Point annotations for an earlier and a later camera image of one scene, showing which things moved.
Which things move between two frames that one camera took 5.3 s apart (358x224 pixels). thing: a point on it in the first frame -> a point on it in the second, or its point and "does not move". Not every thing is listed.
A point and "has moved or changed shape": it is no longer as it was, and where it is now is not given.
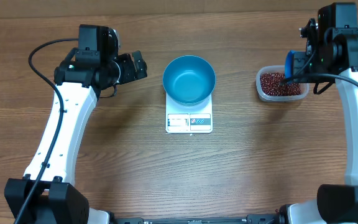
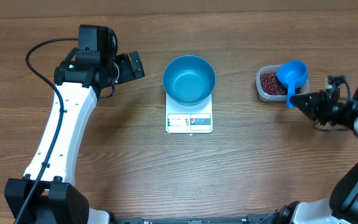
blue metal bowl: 189,80 does not move
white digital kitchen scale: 196,118 does not move
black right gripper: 298,65 -> 314,102
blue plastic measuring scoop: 288,63 has moved or changed shape
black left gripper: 131,74 does not move
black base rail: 252,219 does not move
